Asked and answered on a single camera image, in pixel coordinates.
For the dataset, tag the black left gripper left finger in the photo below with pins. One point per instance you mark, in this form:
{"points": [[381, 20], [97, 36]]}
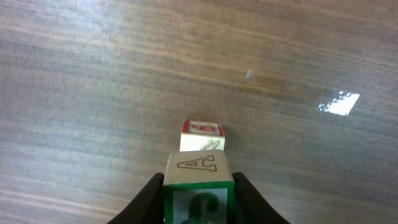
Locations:
{"points": [[147, 207]]}

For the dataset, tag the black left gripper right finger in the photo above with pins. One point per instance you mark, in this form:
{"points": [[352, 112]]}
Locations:
{"points": [[251, 206]]}

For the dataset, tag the block with green J top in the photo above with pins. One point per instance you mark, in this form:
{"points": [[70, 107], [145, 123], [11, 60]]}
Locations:
{"points": [[198, 187]]}

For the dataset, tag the plain block red side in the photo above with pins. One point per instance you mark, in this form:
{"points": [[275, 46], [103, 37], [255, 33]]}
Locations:
{"points": [[201, 136]]}

